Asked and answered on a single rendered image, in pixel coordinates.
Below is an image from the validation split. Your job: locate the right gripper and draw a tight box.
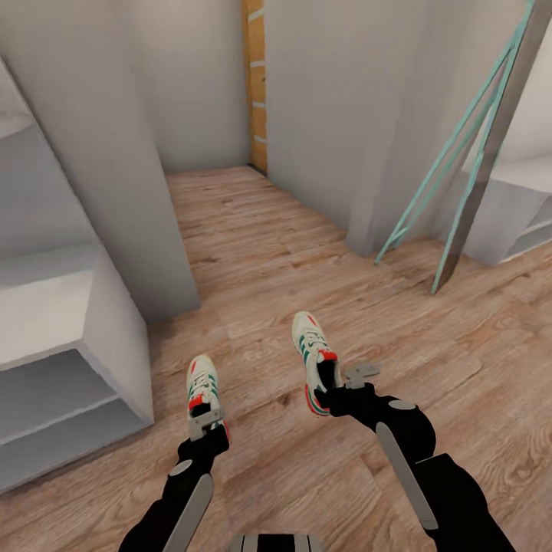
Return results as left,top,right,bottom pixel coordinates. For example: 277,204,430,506
314,383,375,421

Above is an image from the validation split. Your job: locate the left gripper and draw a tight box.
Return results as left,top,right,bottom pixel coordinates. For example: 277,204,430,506
179,425,229,464

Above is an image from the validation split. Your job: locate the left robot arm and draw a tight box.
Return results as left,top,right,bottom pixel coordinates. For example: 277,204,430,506
119,407,229,552

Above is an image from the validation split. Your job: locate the gym shoe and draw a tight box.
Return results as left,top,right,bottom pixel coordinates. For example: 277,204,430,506
292,312,343,416
186,355,229,440

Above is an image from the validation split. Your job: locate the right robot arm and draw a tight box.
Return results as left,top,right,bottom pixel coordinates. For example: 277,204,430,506
314,363,516,552

